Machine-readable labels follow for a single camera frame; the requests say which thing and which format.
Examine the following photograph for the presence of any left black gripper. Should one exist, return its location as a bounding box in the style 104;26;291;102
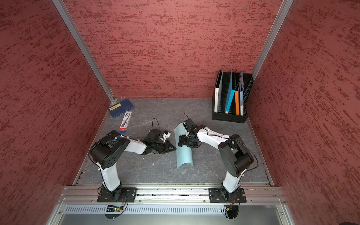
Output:
152;140;177;154

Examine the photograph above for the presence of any light blue rectangular paper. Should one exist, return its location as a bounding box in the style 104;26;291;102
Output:
174;123;193;169

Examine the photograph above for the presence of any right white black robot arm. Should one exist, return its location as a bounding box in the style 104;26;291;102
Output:
177;122;254;195

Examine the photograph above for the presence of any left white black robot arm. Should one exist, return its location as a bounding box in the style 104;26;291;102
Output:
88;129;176;198

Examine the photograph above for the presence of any white spine book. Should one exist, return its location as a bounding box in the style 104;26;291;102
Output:
214;70;223;113

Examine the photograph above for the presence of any teal book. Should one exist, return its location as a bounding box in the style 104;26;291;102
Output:
226;71;236;114

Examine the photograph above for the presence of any dark blue box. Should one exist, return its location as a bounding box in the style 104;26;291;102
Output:
108;99;134;118

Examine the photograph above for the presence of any black mesh file organizer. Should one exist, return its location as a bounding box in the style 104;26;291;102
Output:
211;72;254;123

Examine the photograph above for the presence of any orange book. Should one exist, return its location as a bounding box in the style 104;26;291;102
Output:
234;84;240;115

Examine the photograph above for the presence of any blue patterned book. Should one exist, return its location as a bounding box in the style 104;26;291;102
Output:
240;71;244;116

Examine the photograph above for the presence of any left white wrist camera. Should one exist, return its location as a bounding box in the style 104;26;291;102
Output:
145;129;171;143

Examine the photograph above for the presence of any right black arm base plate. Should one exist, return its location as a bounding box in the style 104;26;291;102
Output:
208;187;247;203

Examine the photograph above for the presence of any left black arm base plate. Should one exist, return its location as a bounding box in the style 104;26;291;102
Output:
97;187;137;203

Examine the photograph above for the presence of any aluminium front rail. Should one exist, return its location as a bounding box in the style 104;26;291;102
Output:
47;184;294;225

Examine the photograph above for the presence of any right aluminium corner post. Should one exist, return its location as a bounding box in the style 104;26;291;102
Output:
252;0;294;80

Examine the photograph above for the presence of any aluminium corner post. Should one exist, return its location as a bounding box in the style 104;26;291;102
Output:
252;0;294;80
52;0;116;104

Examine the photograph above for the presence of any left aluminium corner post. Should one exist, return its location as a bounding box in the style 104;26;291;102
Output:
52;0;116;104

